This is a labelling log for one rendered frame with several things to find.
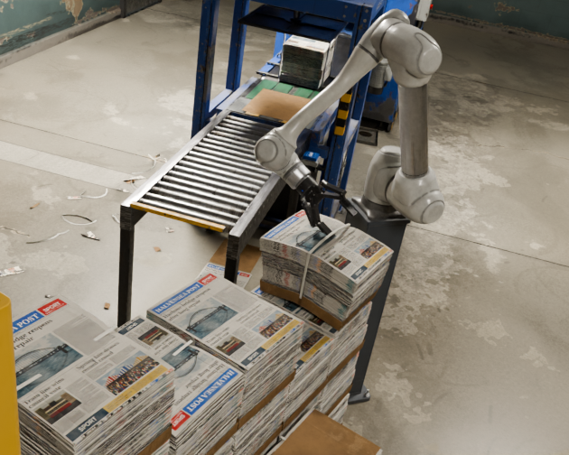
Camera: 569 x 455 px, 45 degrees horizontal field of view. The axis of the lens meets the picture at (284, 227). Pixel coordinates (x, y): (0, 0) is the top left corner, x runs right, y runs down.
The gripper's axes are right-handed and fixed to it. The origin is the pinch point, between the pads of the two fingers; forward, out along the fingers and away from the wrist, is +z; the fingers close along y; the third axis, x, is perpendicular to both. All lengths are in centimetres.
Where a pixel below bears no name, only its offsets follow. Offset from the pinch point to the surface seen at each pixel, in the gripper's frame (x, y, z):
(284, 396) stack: 50, 25, 30
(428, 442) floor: -45, 81, 93
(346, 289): 15.2, 6.0, 18.1
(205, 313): 64, 11, -4
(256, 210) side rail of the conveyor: -37, 58, -36
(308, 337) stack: 25.0, 24.7, 21.3
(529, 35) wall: -904, 168, -89
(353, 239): -5.4, 4.9, 6.4
